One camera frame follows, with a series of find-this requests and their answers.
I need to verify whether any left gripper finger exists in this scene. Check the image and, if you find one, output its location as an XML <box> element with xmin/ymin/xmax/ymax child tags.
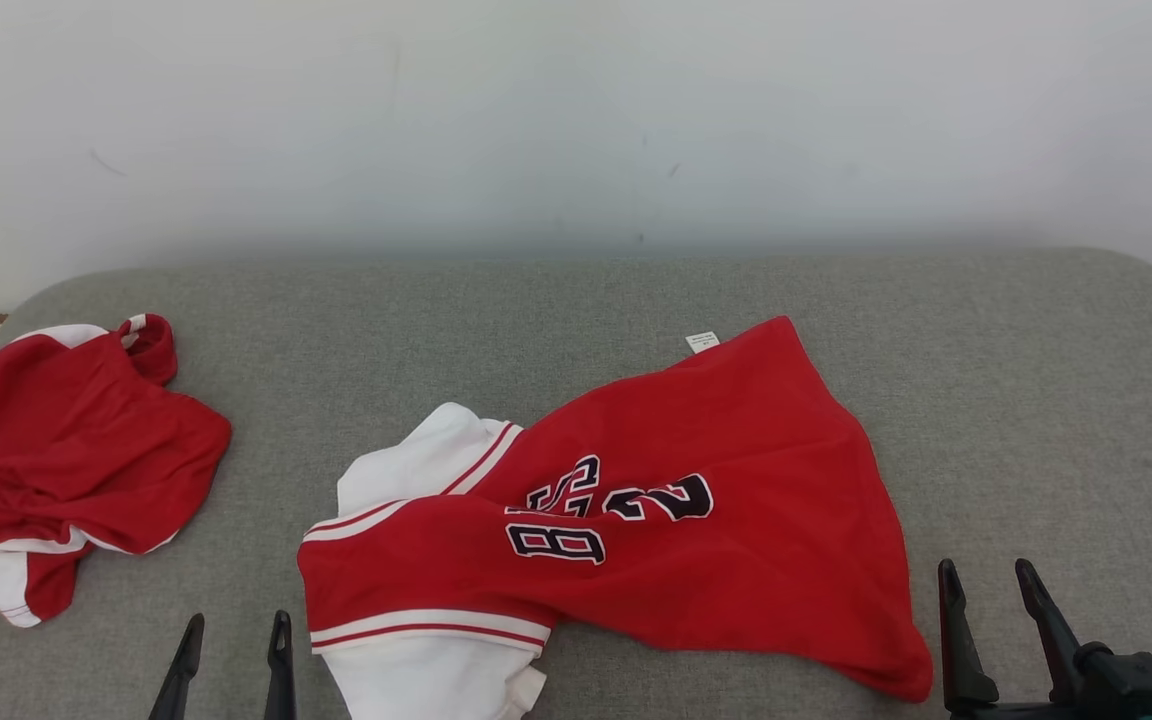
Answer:
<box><xmin>147</xmin><ymin>613</ymin><xmax>206</xmax><ymax>720</ymax></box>
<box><xmin>265</xmin><ymin>610</ymin><xmax>298</xmax><ymax>720</ymax></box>

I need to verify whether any red basketball jersey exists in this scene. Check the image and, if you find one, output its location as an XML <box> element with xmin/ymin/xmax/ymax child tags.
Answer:
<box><xmin>298</xmin><ymin>316</ymin><xmax>935</xmax><ymax>720</ymax></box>

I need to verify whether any red shorts white trim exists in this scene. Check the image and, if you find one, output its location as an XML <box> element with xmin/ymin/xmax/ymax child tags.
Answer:
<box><xmin>0</xmin><ymin>313</ymin><xmax>234</xmax><ymax>629</ymax></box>

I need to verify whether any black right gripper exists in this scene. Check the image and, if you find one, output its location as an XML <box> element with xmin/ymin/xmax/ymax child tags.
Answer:
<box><xmin>938</xmin><ymin>557</ymin><xmax>1089</xmax><ymax>720</ymax></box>

